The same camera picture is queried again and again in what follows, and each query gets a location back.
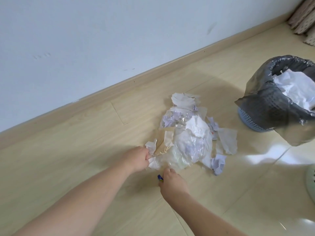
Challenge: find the person's right hand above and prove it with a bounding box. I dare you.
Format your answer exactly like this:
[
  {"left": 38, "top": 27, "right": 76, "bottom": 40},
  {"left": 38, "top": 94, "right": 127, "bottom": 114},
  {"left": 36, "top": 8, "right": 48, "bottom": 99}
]
[{"left": 158, "top": 168, "right": 191, "bottom": 205}]

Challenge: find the blue plastic wastebasket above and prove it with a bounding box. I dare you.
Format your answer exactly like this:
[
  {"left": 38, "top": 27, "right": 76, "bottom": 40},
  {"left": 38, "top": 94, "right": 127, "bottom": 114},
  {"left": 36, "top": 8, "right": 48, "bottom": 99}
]
[{"left": 237, "top": 106, "right": 274, "bottom": 133}]

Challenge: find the white crumpled paper sheet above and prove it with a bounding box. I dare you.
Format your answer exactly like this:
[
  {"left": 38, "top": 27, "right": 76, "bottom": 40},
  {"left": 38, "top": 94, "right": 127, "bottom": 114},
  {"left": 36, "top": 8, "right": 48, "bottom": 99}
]
[{"left": 272, "top": 70, "right": 315, "bottom": 111}]

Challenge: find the grey bin liner bag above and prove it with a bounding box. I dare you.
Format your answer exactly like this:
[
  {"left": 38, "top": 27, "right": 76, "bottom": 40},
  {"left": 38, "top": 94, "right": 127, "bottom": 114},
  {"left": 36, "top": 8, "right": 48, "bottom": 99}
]
[{"left": 234, "top": 55, "right": 315, "bottom": 147}]

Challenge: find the wooden baseboard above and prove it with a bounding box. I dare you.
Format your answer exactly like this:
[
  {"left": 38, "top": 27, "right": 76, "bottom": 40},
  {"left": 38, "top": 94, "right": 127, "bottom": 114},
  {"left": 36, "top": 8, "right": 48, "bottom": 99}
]
[{"left": 0, "top": 19, "right": 297, "bottom": 143}]

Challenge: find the pile of torn paper scraps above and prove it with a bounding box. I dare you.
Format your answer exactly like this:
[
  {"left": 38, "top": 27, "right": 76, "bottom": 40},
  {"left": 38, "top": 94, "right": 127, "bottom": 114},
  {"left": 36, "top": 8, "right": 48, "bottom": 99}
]
[{"left": 144, "top": 92, "right": 238, "bottom": 176}]

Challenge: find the pale green round base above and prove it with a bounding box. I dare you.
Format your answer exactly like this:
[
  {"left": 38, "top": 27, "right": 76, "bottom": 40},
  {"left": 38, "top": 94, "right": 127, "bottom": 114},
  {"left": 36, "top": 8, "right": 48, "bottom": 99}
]
[{"left": 306, "top": 165, "right": 315, "bottom": 198}]

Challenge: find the person's right forearm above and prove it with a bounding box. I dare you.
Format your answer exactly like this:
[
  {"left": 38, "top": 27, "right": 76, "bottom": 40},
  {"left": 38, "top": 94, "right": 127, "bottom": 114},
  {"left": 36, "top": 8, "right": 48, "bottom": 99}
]
[{"left": 164, "top": 193, "right": 248, "bottom": 236}]

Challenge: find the clear plastic bag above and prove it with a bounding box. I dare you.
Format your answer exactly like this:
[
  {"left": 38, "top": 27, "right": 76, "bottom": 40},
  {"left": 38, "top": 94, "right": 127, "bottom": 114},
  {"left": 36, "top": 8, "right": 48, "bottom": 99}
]
[{"left": 148, "top": 108, "right": 214, "bottom": 170}]

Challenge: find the person's left hand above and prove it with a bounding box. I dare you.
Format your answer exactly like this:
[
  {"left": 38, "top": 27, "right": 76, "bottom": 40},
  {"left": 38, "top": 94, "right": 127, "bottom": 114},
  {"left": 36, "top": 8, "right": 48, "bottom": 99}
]
[{"left": 122, "top": 146, "right": 156, "bottom": 173}]

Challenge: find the person's left forearm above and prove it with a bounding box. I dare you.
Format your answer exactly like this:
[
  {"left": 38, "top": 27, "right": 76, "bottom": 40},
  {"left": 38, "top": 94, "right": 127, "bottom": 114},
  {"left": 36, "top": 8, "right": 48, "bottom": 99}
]
[{"left": 11, "top": 162, "right": 135, "bottom": 236}]

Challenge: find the beige patterned curtain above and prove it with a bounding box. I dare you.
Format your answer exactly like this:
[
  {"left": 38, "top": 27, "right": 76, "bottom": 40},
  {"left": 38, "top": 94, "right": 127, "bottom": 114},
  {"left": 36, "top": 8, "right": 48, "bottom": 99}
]
[{"left": 287, "top": 0, "right": 315, "bottom": 46}]

